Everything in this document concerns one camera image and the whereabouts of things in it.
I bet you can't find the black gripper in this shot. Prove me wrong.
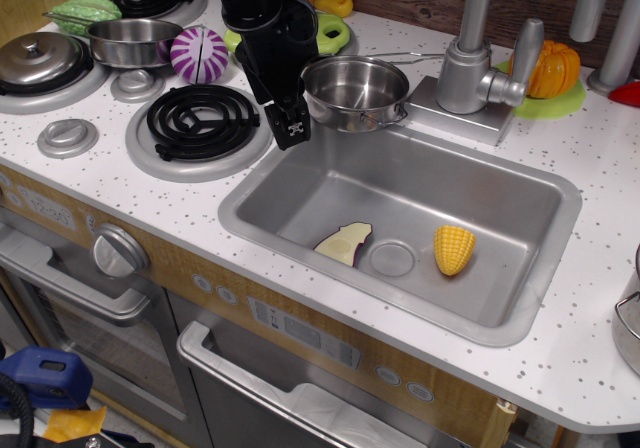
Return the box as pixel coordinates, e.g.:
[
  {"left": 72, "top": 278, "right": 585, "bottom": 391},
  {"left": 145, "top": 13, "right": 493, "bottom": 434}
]
[{"left": 236, "top": 12, "right": 319, "bottom": 150}]

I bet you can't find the steel pan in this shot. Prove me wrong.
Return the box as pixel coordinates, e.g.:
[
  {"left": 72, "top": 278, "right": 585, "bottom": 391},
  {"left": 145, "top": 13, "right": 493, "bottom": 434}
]
[
  {"left": 44, "top": 12, "right": 183, "bottom": 69},
  {"left": 302, "top": 52, "right": 442, "bottom": 133}
]

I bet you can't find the silver stove knob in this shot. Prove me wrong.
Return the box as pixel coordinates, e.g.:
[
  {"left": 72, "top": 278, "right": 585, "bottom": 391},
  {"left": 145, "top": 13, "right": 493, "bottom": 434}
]
[{"left": 90, "top": 223, "right": 149, "bottom": 279}]

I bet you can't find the grey vertical pole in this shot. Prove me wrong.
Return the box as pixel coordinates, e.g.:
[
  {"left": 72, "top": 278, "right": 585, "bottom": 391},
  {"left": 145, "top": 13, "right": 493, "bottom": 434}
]
[{"left": 588, "top": 0, "right": 639, "bottom": 96}]

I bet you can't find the red toy item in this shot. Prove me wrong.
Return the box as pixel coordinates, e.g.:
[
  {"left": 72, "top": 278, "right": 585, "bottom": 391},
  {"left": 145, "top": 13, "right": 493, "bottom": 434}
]
[{"left": 608, "top": 81, "right": 640, "bottom": 107}]

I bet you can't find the grey oven door handle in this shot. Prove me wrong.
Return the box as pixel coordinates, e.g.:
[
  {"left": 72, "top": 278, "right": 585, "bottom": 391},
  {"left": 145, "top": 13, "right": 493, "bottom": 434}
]
[{"left": 1, "top": 224, "right": 153, "bottom": 327}]

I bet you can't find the orange toy pumpkin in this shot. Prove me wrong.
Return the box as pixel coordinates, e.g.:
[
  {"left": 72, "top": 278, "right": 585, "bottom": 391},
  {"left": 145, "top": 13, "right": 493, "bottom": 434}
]
[{"left": 527, "top": 40, "right": 581, "bottom": 99}]

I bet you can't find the green toy ring slice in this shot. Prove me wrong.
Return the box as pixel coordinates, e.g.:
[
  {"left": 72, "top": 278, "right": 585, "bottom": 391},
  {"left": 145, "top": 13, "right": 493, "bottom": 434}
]
[{"left": 316, "top": 12, "right": 355, "bottom": 55}]

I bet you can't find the steel pot at right edge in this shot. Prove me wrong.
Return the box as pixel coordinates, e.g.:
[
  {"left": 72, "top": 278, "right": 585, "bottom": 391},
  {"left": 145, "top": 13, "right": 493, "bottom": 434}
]
[{"left": 612, "top": 249, "right": 639, "bottom": 374}]

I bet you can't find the grey round counter knob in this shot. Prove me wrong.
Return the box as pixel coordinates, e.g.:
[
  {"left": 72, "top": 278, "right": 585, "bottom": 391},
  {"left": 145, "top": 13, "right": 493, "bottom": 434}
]
[{"left": 37, "top": 119, "right": 99, "bottom": 159}]

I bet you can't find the grey centre counter knob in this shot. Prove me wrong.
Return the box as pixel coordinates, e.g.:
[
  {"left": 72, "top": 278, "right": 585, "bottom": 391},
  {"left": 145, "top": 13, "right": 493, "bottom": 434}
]
[{"left": 110, "top": 68, "right": 165, "bottom": 103}]

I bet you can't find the black front burner coil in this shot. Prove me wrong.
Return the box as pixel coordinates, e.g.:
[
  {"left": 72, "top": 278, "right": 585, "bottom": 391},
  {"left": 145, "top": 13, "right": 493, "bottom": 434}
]
[{"left": 144, "top": 84, "right": 260, "bottom": 162}]

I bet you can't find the steel pan on stove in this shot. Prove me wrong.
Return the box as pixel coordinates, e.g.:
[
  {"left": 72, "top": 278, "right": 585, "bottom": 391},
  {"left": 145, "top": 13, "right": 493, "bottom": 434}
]
[{"left": 44, "top": 12, "right": 183, "bottom": 69}]

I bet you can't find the grey dishwasher door handle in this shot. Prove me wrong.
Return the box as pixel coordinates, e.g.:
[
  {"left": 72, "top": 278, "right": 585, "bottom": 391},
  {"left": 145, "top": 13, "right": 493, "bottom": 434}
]
[{"left": 177, "top": 319, "right": 434, "bottom": 447}]

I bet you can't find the silver toy faucet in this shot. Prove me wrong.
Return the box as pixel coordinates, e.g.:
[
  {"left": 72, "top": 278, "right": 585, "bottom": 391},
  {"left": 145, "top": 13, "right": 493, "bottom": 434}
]
[{"left": 405, "top": 0, "right": 610, "bottom": 147}]

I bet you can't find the light green toy plate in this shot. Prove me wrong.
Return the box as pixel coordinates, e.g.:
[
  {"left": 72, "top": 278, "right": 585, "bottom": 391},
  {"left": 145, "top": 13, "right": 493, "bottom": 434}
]
[{"left": 514, "top": 80, "right": 586, "bottom": 120}]

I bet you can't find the blue clamp tool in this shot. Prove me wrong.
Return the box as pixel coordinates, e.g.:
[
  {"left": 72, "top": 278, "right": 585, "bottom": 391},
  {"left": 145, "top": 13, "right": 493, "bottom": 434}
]
[{"left": 1, "top": 346, "right": 93, "bottom": 409}]

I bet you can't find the steel pot lid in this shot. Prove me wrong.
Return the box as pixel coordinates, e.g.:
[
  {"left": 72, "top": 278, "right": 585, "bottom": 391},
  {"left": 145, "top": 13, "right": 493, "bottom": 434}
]
[{"left": 1, "top": 32, "right": 86, "bottom": 86}]

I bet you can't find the purple striped toy onion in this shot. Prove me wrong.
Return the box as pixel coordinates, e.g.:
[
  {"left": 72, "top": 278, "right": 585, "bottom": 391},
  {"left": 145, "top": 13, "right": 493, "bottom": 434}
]
[{"left": 170, "top": 26, "right": 229, "bottom": 84}]

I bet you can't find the yellow toy corn cob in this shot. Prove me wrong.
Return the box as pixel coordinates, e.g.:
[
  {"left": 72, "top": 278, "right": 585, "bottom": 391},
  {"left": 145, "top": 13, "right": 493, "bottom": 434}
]
[{"left": 433, "top": 225, "right": 476, "bottom": 276}]

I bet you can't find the toy eggplant slice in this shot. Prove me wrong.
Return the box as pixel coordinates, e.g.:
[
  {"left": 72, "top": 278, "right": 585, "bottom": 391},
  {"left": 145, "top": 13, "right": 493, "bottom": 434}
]
[{"left": 314, "top": 222, "right": 373, "bottom": 267}]

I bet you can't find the grey toy sink basin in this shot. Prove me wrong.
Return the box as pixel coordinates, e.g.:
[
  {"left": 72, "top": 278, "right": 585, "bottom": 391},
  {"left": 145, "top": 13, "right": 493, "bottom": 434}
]
[{"left": 219, "top": 127, "right": 582, "bottom": 347}]

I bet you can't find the green toy leafy vegetable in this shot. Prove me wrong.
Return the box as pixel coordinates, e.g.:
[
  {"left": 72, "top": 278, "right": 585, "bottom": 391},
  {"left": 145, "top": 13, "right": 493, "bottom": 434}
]
[{"left": 45, "top": 0, "right": 122, "bottom": 36}]

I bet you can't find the yellow toy pepper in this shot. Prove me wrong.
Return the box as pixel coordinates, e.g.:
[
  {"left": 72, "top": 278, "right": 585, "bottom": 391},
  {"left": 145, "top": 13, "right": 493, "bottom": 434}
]
[{"left": 310, "top": 0, "right": 354, "bottom": 18}]

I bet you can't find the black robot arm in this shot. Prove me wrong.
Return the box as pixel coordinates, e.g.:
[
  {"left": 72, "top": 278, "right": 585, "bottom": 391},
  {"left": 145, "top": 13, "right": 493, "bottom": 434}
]
[{"left": 220, "top": 0, "right": 319, "bottom": 150}]

